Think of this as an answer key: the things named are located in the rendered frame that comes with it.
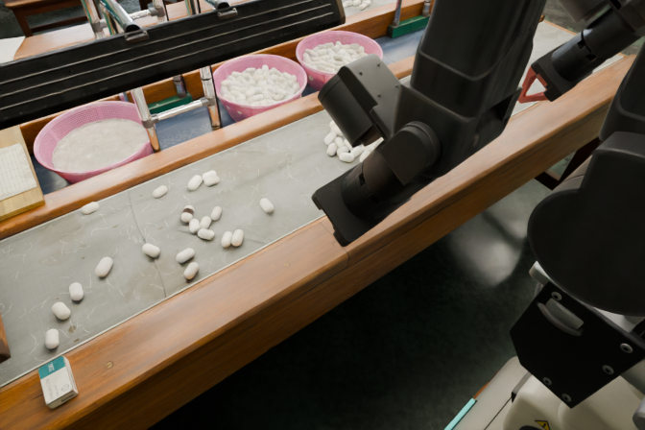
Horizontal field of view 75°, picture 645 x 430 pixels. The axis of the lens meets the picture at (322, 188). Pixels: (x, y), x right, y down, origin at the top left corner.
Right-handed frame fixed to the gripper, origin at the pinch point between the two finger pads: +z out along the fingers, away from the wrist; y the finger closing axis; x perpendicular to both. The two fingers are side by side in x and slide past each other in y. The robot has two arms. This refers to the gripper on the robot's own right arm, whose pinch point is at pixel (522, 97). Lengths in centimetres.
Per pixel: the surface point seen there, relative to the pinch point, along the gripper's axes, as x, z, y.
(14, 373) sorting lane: -8, 35, 87
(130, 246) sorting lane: -19, 40, 63
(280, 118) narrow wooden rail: -31, 43, 19
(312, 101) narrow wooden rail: -31, 43, 8
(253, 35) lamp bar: -34.6, 10.7, 31.2
